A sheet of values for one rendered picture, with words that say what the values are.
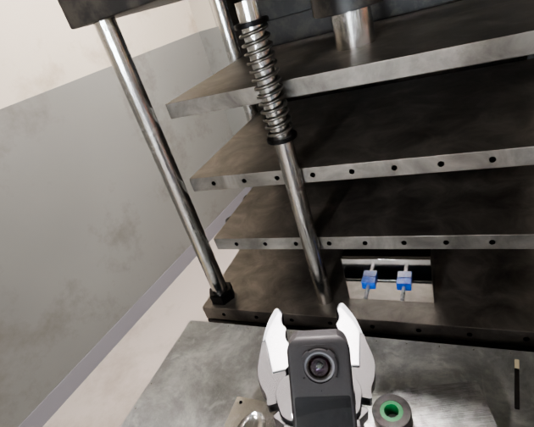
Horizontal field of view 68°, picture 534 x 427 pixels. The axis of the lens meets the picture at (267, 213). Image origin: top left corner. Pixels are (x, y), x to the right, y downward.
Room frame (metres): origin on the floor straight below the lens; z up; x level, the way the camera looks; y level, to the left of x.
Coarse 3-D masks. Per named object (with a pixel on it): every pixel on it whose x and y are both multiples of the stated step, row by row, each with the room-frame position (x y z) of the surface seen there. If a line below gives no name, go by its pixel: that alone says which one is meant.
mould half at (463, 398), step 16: (448, 384) 0.55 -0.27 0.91; (464, 384) 0.54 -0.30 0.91; (416, 400) 0.54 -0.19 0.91; (432, 400) 0.53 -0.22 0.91; (448, 400) 0.52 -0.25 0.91; (464, 400) 0.51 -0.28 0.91; (480, 400) 0.50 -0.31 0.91; (416, 416) 0.51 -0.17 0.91; (432, 416) 0.50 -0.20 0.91; (448, 416) 0.49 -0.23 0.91; (464, 416) 0.48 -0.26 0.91; (480, 416) 0.47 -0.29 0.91
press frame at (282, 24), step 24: (240, 0) 1.91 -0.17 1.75; (264, 0) 1.86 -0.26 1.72; (288, 0) 1.81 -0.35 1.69; (384, 0) 1.68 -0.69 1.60; (408, 0) 1.64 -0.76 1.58; (432, 0) 1.60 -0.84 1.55; (456, 0) 1.56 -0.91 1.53; (288, 24) 1.88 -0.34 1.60; (312, 24) 1.83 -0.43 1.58; (240, 48) 1.94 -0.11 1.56; (432, 72) 1.61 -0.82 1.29; (312, 96) 1.86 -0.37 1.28
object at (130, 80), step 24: (216, 0) 1.82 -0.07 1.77; (96, 24) 1.23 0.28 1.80; (120, 48) 1.23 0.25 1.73; (120, 72) 1.23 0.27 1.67; (144, 96) 1.24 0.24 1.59; (144, 120) 1.23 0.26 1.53; (168, 168) 1.23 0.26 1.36; (192, 216) 1.23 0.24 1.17; (192, 240) 1.23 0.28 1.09; (216, 264) 1.24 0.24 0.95; (216, 288) 1.23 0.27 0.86
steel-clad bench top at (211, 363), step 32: (192, 320) 1.16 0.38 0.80; (192, 352) 1.00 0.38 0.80; (224, 352) 0.96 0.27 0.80; (256, 352) 0.92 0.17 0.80; (384, 352) 0.77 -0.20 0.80; (416, 352) 0.74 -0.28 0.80; (448, 352) 0.71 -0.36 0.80; (480, 352) 0.68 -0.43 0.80; (512, 352) 0.65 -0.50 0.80; (160, 384) 0.91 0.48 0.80; (192, 384) 0.87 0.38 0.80; (224, 384) 0.84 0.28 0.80; (256, 384) 0.80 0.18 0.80; (384, 384) 0.68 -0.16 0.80; (416, 384) 0.65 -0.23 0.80; (480, 384) 0.60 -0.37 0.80; (512, 384) 0.58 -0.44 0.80; (128, 416) 0.83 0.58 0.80; (160, 416) 0.80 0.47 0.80; (192, 416) 0.76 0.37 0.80; (224, 416) 0.73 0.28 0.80; (512, 416) 0.51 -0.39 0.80
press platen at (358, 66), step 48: (480, 0) 1.37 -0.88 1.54; (528, 0) 1.13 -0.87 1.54; (288, 48) 1.64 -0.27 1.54; (336, 48) 1.32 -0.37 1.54; (384, 48) 1.10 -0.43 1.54; (432, 48) 0.93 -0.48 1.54; (480, 48) 0.87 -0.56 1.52; (528, 48) 0.83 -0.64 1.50; (192, 96) 1.29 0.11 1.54; (240, 96) 1.17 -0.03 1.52; (288, 96) 1.10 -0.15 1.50
